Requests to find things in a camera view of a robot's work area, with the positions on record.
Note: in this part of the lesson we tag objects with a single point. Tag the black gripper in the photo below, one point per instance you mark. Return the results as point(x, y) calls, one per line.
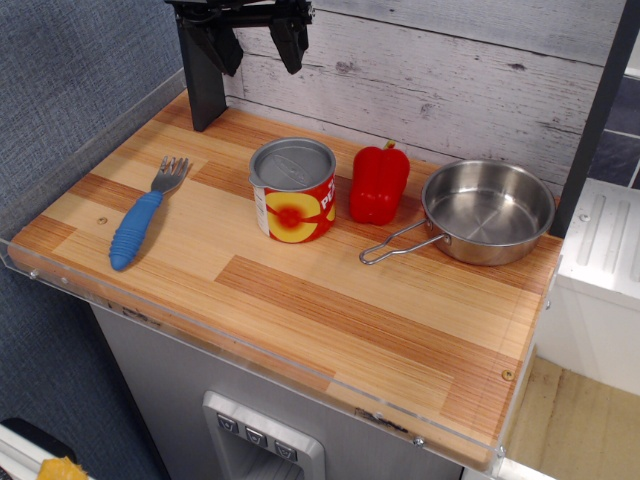
point(287, 22)

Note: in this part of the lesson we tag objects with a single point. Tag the red peach can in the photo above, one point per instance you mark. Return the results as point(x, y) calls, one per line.
point(293, 181)

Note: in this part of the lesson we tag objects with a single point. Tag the red bell pepper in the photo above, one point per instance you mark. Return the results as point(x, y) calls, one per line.
point(378, 181)

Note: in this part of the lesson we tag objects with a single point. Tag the small steel pan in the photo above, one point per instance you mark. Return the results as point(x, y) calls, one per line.
point(479, 212)

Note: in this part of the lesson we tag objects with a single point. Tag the grey toy fridge cabinet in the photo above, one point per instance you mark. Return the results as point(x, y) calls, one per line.
point(169, 378)

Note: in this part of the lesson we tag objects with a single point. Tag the white toy sink unit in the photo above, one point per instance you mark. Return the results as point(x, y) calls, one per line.
point(590, 324)

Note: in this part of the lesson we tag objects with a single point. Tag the white black tray corner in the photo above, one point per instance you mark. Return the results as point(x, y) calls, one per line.
point(24, 447)

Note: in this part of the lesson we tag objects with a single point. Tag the yellow sponge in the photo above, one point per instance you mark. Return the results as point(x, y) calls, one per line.
point(61, 469)

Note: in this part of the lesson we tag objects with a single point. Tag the dark grey left post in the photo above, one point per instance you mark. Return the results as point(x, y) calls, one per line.
point(204, 81)

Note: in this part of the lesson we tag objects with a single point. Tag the dark grey post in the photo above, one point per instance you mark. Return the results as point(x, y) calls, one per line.
point(204, 81)
point(605, 96)

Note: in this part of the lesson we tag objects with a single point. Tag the blue handled fork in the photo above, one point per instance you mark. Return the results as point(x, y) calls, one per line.
point(130, 235)

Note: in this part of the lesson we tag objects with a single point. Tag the dark grey right post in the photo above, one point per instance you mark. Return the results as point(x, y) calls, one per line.
point(605, 96)

